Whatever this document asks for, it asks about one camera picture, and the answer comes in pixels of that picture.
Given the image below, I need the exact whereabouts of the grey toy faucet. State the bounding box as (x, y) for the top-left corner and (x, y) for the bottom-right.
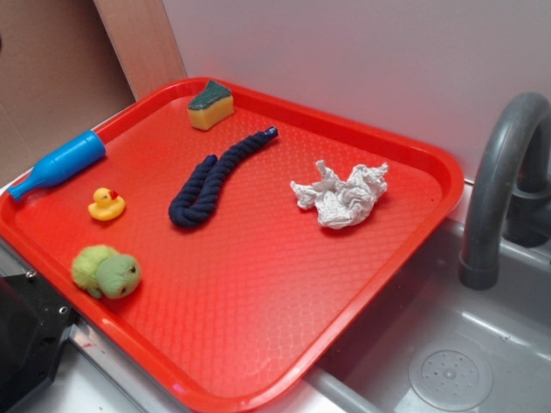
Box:
(459, 92), (550, 290)

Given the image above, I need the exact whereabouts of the yellow green sponge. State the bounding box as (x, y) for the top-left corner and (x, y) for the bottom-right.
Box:
(188, 80), (235, 131)

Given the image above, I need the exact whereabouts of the grey toy sink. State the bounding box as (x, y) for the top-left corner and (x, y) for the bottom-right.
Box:
(306, 220), (550, 412)

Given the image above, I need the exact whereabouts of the dark blue rope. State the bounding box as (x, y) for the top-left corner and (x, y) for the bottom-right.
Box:
(168, 126), (280, 228)

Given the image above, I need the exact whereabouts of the yellow rubber duck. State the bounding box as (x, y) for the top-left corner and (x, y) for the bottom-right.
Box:
(88, 188), (126, 221)

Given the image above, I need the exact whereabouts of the green plush turtle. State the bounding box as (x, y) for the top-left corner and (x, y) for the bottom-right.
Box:
(71, 245), (141, 299)

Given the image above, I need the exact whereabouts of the red plastic tray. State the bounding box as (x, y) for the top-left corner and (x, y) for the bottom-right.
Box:
(1, 78), (463, 412)

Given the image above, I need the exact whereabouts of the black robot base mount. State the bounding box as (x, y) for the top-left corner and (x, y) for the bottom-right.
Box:
(1, 274), (75, 412)

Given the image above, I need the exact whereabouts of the crumpled white paper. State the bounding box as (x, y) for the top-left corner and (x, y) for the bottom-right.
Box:
(290, 160), (389, 230)

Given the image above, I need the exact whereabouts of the blue toy bottle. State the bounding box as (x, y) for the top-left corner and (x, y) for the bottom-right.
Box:
(7, 131), (107, 201)

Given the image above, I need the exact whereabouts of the wooden board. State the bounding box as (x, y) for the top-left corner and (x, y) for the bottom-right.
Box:
(94, 0), (188, 100)

